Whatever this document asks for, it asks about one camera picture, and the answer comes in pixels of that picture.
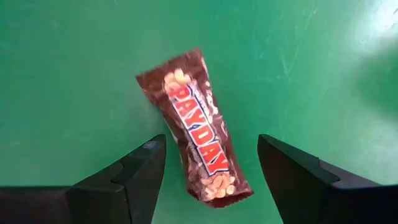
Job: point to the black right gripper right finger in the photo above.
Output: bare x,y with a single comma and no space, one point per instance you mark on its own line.
311,196

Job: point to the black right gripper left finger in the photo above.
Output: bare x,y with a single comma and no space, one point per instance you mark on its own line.
118,196

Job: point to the brown PayDay candy bar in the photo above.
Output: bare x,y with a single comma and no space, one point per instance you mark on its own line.
199,130

